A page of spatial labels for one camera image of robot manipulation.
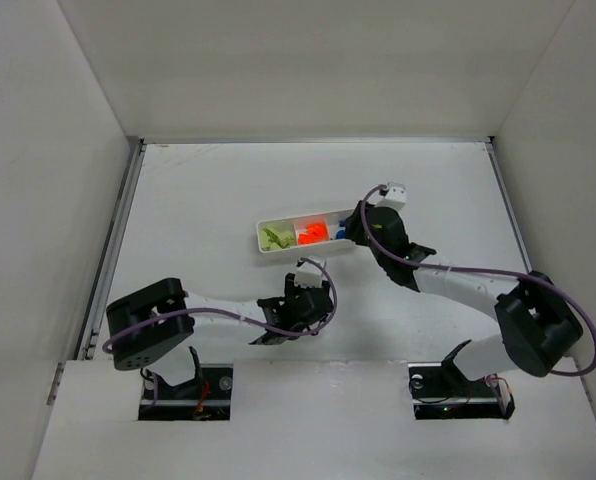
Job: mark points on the orange dish lego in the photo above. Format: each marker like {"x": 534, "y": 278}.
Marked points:
{"x": 317, "y": 231}
{"x": 304, "y": 239}

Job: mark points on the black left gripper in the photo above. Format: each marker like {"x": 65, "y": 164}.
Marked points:
{"x": 301, "y": 292}

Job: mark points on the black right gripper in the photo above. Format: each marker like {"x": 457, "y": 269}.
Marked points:
{"x": 357, "y": 226}

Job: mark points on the light green lego brick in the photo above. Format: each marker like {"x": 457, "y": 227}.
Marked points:
{"x": 272, "y": 239}

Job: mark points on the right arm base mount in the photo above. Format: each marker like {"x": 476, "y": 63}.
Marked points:
{"x": 439, "y": 391}

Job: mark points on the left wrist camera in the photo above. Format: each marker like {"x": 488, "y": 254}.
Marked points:
{"x": 309, "y": 272}

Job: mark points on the white sorting tray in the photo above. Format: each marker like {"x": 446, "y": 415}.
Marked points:
{"x": 296, "y": 222}

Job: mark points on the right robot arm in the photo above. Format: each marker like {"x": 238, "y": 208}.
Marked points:
{"x": 536, "y": 326}

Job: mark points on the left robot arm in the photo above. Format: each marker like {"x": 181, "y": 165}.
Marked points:
{"x": 150, "y": 328}

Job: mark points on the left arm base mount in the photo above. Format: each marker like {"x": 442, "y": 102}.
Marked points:
{"x": 206, "y": 397}

